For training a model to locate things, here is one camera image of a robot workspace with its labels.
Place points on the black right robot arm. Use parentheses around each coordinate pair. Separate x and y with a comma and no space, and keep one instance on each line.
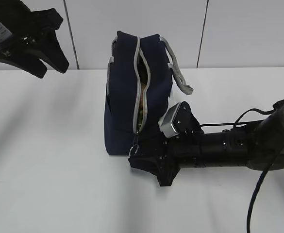
(250,144)

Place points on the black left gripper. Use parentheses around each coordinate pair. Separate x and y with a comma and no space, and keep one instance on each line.
(19,26)

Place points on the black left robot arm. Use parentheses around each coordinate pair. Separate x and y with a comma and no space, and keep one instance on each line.
(28,38)

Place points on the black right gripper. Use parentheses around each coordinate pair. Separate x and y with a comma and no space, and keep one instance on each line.
(165,157)

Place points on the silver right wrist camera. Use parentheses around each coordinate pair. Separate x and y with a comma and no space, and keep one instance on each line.
(179,120)

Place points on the navy blue lunch bag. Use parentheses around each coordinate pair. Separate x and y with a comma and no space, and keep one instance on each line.
(140,75)

